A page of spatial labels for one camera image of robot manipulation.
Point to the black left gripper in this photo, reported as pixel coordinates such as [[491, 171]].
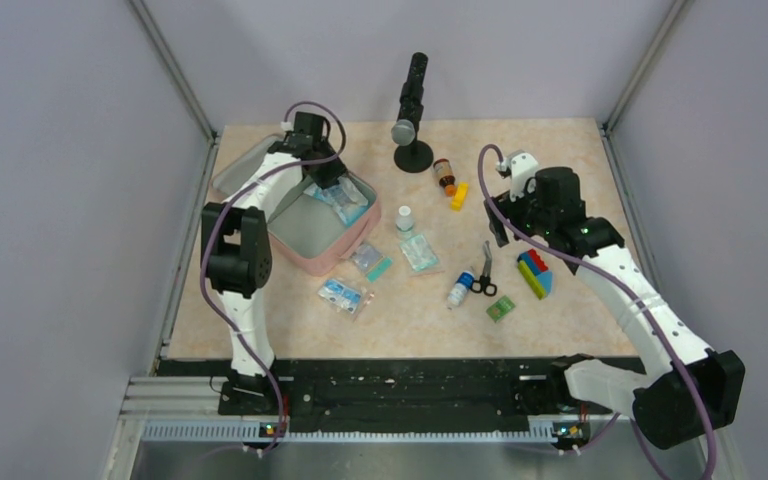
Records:
[[329, 178]]

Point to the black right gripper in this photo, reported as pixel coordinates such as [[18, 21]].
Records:
[[510, 208]]

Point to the pink medicine kit case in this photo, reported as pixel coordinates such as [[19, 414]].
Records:
[[307, 231]]

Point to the blue white dropper bottle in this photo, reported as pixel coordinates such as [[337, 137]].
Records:
[[460, 289]]

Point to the brown bottle orange cap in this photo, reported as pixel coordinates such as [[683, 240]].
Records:
[[444, 176]]

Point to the green gauze packet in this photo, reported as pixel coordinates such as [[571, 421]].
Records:
[[420, 256]]

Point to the white bottle green label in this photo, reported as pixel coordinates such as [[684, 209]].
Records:
[[405, 223]]

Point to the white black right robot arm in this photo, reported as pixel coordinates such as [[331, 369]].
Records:
[[686, 386]]

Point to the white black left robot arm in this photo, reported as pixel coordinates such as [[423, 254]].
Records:
[[236, 254]]

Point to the yellow plastic block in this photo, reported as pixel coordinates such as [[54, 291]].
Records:
[[459, 196]]

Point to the colourful toy block stack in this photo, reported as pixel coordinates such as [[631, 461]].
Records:
[[536, 273]]

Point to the small green box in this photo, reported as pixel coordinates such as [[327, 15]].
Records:
[[500, 309]]

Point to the black microphone on stand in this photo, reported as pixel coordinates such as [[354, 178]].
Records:
[[411, 154]]

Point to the black handled scissors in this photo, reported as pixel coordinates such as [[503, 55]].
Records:
[[483, 283]]

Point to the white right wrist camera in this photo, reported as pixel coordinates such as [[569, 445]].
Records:
[[519, 167]]

